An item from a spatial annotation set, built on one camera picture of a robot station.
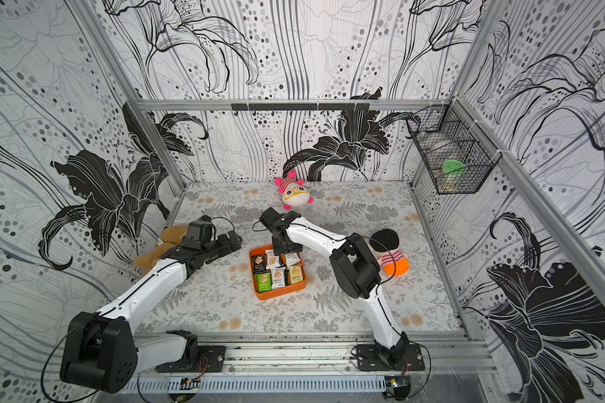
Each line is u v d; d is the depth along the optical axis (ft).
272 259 2.97
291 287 2.80
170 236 2.97
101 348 1.33
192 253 2.01
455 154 2.61
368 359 2.40
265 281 2.82
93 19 2.31
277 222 2.25
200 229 2.14
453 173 2.32
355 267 1.75
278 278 2.82
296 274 2.89
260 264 2.97
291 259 2.99
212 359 2.41
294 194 3.52
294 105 2.94
